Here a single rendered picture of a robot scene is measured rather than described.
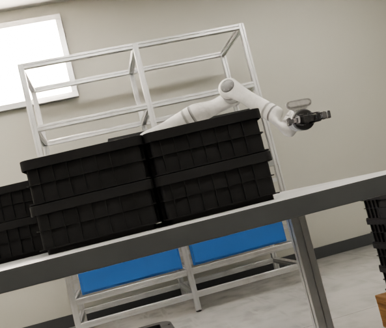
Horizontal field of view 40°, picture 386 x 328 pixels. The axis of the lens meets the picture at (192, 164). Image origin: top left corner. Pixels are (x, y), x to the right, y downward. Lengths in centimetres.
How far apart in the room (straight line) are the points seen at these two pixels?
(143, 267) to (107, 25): 227
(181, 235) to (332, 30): 459
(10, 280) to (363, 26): 495
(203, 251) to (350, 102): 226
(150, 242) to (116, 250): 7
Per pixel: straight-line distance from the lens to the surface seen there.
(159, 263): 386
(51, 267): 103
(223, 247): 393
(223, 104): 229
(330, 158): 518
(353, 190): 114
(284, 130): 208
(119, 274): 385
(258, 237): 399
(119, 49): 404
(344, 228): 518
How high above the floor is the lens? 73
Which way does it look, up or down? 4 degrees up
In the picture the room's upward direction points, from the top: 14 degrees counter-clockwise
